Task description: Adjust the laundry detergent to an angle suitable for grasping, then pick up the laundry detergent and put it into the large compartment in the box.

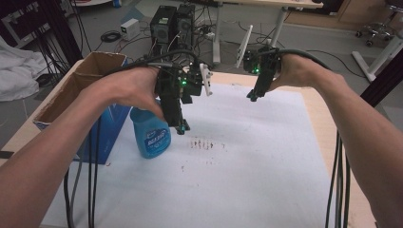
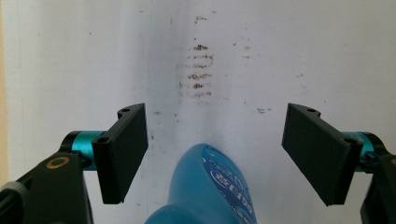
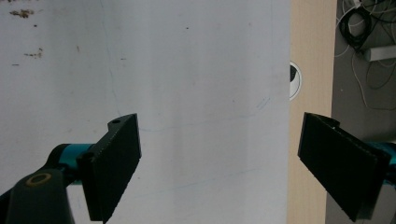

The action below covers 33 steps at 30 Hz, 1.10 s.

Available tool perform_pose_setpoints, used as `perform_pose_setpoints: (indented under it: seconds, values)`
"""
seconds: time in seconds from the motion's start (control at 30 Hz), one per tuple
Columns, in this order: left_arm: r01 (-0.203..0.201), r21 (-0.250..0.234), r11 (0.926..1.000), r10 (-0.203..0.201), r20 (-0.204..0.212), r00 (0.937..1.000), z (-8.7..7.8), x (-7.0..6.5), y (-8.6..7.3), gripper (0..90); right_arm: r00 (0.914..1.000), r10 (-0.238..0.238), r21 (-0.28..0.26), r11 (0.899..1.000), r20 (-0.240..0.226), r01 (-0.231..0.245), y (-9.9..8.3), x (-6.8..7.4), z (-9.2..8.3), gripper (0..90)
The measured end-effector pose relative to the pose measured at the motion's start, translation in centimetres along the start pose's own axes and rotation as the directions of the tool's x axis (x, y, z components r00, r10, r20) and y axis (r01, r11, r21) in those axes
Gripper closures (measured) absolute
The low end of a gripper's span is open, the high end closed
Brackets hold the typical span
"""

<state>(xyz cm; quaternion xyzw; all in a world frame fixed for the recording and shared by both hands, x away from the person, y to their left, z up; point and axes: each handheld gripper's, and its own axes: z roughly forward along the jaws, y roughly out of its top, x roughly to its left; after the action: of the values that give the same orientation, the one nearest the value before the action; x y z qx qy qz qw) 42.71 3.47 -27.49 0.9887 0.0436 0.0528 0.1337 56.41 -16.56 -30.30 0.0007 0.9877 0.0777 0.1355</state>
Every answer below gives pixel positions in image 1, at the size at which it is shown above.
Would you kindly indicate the person's right hand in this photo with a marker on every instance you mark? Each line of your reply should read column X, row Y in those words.
column 304, row 72

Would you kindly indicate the small white device box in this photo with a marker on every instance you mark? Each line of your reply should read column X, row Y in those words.
column 130, row 29

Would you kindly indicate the open cardboard box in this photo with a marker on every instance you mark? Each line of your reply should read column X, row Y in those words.
column 85, row 88

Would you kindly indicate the white table mat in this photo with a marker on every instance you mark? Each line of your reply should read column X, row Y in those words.
column 237, row 177

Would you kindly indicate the black metal frame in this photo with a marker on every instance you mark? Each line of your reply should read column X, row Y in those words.
column 60, row 31

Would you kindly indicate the office chair base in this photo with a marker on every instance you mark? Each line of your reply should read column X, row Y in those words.
column 377, row 31

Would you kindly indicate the white crumpled cloth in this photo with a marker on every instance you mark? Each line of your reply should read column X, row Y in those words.
column 17, row 72

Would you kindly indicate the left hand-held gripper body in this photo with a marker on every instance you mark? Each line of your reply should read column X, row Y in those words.
column 172, row 91

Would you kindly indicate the black computer tower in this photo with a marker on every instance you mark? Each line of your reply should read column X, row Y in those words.
column 185, row 25
column 162, row 28

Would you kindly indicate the white-legged desk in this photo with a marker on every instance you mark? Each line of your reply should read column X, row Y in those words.
column 217, row 34

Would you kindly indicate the black metal stand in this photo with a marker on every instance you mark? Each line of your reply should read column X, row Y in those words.
column 385, row 79

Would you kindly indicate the blue spray bottle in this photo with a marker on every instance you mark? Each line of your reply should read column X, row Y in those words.
column 152, row 136

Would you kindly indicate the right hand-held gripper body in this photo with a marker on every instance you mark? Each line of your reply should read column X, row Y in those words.
column 264, row 65

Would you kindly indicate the person's left hand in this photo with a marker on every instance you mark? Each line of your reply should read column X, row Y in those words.
column 126, row 88

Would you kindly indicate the white desk leg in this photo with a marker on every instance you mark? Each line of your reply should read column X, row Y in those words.
column 380, row 58

